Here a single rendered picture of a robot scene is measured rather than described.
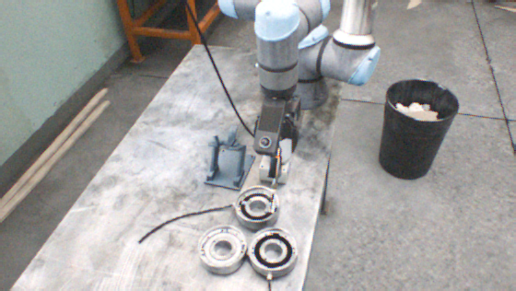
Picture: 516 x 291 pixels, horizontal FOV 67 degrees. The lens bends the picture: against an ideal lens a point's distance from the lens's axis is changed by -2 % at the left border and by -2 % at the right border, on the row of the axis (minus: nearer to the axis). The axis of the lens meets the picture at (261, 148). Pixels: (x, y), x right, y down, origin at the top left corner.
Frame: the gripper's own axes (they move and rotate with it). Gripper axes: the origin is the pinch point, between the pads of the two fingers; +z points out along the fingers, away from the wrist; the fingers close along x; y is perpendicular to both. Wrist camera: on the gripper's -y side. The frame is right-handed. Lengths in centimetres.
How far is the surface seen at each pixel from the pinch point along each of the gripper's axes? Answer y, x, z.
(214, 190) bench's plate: -1.7, 16.3, 13.1
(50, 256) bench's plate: -30, 45, 13
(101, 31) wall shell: 149, 170, 62
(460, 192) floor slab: 90, -69, 93
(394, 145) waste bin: 93, -33, 71
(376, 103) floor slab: 155, -21, 93
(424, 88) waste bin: 121, -42, 55
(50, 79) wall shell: 90, 168, 63
